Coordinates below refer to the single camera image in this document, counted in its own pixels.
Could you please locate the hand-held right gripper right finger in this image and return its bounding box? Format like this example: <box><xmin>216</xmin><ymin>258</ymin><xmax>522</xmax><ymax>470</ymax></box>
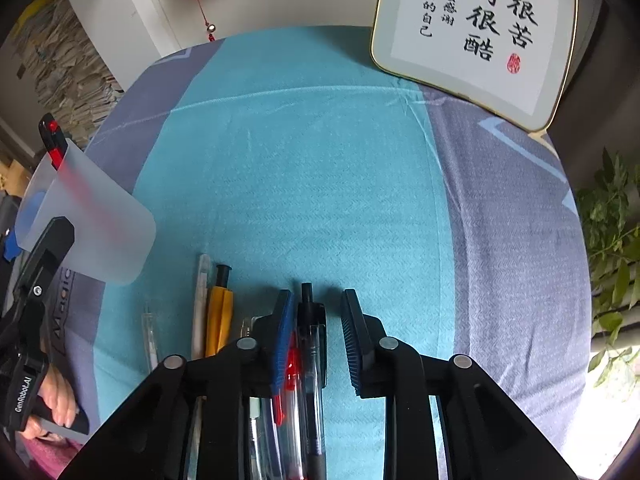
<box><xmin>340</xmin><ymin>289</ymin><xmax>581</xmax><ymax>480</ymax></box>

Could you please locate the white pen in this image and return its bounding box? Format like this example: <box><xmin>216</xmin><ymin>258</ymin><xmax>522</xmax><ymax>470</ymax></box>
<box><xmin>191</xmin><ymin>254</ymin><xmax>211</xmax><ymax>361</ymax></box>

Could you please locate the person's left hand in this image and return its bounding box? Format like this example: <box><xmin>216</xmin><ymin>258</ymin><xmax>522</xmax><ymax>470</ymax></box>
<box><xmin>22</xmin><ymin>365</ymin><xmax>83</xmax><ymax>441</ymax></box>

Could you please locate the white bookshelf cabinet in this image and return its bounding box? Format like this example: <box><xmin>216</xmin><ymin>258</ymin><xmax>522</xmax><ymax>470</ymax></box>
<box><xmin>62</xmin><ymin>0</ymin><xmax>386</xmax><ymax>91</ymax></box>

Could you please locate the black-topped clear pen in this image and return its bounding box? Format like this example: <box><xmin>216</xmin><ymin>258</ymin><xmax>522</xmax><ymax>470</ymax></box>
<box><xmin>295</xmin><ymin>282</ymin><xmax>328</xmax><ymax>480</ymax></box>

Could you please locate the blue grey printed tablecloth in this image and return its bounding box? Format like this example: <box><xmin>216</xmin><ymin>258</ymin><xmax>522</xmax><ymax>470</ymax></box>
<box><xmin>75</xmin><ymin>25</ymin><xmax>591</xmax><ymax>480</ymax></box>

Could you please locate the framed calligraphy sign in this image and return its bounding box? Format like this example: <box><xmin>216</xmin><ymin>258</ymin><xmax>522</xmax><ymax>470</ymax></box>
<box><xmin>370</xmin><ymin>0</ymin><xmax>578</xmax><ymax>133</ymax></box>

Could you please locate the clear pen with red parts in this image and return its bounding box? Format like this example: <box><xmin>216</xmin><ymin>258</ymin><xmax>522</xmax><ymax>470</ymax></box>
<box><xmin>272</xmin><ymin>345</ymin><xmax>306</xmax><ymax>480</ymax></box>

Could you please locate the person's left forearm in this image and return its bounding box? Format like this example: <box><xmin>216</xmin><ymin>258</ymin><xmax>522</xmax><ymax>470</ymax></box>
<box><xmin>20</xmin><ymin>430</ymin><xmax>86</xmax><ymax>480</ymax></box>

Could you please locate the translucent plastic cup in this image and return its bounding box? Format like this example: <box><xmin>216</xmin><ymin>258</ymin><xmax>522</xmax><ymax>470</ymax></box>
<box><xmin>15</xmin><ymin>140</ymin><xmax>157</xmax><ymax>286</ymax></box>

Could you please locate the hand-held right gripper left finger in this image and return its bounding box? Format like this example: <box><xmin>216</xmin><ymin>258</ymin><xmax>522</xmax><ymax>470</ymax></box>
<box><xmin>57</xmin><ymin>290</ymin><xmax>297</xmax><ymax>480</ymax></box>

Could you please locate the green potted plant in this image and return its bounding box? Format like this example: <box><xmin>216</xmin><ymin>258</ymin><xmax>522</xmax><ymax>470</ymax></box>
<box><xmin>575</xmin><ymin>147</ymin><xmax>640</xmax><ymax>386</ymax></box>

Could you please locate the pile of stacked books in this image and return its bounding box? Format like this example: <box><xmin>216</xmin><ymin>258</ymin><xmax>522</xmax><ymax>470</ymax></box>
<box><xmin>15</xmin><ymin>0</ymin><xmax>126</xmax><ymax>146</ymax></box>

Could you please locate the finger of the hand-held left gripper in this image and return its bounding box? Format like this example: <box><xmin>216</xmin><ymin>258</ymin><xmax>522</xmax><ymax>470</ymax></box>
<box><xmin>12</xmin><ymin>216</ymin><xmax>76</xmax><ymax>311</ymax></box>
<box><xmin>17</xmin><ymin>192</ymin><xmax>48</xmax><ymax>233</ymax></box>

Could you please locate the clear plastic pen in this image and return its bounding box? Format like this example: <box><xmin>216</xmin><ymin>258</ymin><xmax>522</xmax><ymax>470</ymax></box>
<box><xmin>240</xmin><ymin>317</ymin><xmax>281</xmax><ymax>480</ymax></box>
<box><xmin>141</xmin><ymin>301</ymin><xmax>161</xmax><ymax>373</ymax></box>

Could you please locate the yellow pen with black tip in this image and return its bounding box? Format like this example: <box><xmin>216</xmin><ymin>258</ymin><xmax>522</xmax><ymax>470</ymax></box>
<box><xmin>204</xmin><ymin>263</ymin><xmax>236</xmax><ymax>358</ymax></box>

